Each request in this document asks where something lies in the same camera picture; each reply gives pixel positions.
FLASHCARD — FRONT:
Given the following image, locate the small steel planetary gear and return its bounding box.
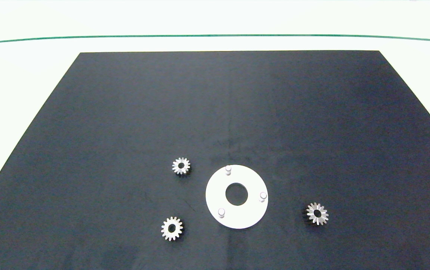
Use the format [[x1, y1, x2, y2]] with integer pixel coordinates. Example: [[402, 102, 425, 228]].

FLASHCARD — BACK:
[[161, 216, 184, 241], [304, 202, 329, 226], [172, 157, 191, 175]]

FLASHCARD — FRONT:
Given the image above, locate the round white pinned carrier plate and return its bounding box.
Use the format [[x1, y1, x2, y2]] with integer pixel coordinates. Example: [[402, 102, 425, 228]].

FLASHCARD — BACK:
[[205, 164, 269, 230]]

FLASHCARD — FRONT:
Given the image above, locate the dark rectangular work mat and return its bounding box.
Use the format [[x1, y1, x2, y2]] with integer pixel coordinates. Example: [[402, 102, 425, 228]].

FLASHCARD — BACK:
[[0, 50, 430, 270]]

